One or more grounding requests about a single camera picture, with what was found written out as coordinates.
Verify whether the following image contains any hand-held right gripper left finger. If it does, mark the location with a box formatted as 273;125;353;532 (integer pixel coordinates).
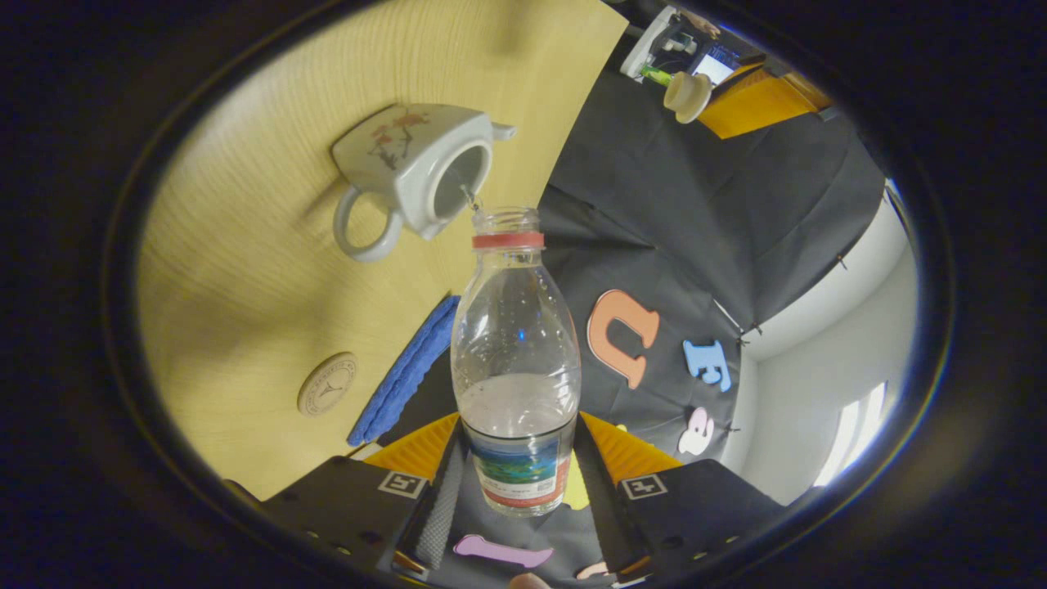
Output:
262;413;468;574

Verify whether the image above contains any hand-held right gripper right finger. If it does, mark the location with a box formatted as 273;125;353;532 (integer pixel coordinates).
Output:
572;411;787;578

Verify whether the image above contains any round brown coaster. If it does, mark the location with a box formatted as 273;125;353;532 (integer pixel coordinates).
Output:
297;352;359;418

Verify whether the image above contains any clear plastic water bottle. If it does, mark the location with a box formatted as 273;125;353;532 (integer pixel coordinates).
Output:
450;206;582;518

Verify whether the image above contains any white ceramic teacup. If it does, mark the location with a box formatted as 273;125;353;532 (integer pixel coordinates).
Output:
331;104;518;263

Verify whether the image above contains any computer monitor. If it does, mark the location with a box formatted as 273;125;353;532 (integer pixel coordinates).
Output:
695;43;742;83

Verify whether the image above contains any white side desk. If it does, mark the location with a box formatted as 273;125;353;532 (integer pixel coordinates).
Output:
620;7;681;79

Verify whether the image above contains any folded blue towel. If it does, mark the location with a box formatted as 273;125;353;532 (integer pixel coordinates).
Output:
348;294;462;447

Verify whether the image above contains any ceiling light panel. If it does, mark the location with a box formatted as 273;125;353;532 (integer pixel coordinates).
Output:
814;380;889;488

